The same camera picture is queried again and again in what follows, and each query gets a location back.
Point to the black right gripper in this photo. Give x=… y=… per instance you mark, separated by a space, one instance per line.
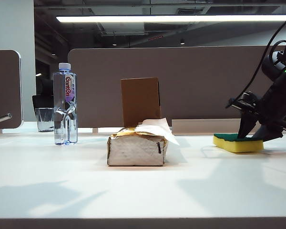
x=271 y=109

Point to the yellow sponge with green pad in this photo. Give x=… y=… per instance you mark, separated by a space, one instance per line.
x=238 y=146

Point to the clear plastic water bottle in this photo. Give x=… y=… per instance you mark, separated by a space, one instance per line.
x=62 y=95

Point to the large brown desk divider panel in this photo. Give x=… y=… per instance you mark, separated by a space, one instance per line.
x=205 y=78

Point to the white tissue sheet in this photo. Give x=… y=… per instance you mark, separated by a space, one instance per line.
x=157 y=127

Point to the black pendant ceiling lamp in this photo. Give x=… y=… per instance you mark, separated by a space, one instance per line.
x=182 y=43

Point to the upright brown cardboard box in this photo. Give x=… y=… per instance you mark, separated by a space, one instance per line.
x=139 y=100

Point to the gold tissue pack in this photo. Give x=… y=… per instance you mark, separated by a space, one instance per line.
x=133 y=152

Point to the red ceiling sign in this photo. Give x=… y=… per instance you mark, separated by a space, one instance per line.
x=155 y=38

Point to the long ceiling light strip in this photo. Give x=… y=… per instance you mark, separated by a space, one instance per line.
x=157 y=18

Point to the clear drinking glass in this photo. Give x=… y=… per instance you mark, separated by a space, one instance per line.
x=44 y=120

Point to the black office chair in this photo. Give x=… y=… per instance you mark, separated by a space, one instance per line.
x=44 y=90

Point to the silver metal rod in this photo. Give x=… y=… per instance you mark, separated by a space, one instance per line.
x=2 y=118

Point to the small brown desk divider panel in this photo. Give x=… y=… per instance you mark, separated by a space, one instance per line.
x=4 y=83

